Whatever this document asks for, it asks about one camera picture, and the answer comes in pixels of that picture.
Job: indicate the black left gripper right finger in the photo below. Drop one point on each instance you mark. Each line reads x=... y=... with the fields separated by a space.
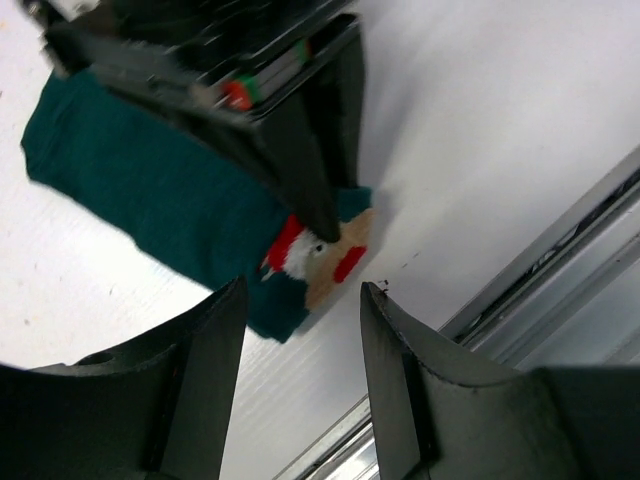
x=440 y=411

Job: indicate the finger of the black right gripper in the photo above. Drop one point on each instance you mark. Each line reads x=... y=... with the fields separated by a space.
x=300 y=165
x=336 y=109

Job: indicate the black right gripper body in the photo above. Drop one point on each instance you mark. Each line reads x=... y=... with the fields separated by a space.
x=229 y=61

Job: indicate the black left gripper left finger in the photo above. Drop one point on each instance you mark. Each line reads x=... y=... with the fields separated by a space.
x=154 y=407

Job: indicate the dark green reindeer sock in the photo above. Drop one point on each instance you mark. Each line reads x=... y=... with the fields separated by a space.
x=72 y=147

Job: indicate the aluminium table frame rail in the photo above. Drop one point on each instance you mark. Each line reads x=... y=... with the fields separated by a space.
x=571 y=299

